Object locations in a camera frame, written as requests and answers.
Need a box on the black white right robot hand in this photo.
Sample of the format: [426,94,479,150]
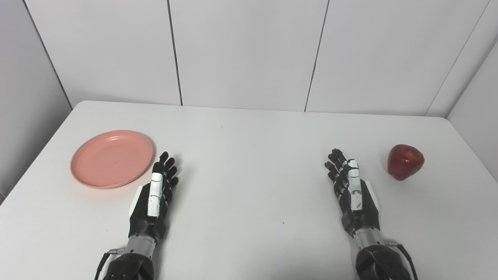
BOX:
[324,149,382,238]

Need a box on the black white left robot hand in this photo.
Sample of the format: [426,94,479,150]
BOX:
[128,152,180,240]

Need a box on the pink plastic plate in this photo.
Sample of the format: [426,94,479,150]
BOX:
[70,130,154,189]

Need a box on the red apple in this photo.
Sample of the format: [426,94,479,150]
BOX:
[387,144,425,181]

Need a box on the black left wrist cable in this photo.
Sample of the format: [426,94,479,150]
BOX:
[95,248,125,280]

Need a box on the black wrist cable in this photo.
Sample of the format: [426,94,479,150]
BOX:
[95,248,125,280]
[384,241,419,280]

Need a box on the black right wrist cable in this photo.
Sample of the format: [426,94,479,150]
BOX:
[384,241,419,280]

